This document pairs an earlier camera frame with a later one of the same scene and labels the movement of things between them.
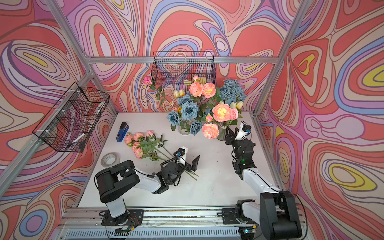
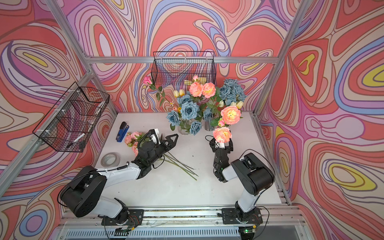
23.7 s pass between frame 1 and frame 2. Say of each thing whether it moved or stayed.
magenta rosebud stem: stayed
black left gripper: moved
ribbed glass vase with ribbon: moved
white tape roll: stayed
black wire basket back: stayed
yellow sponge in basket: stayed
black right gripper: moved
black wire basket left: stayed
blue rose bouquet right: stayed
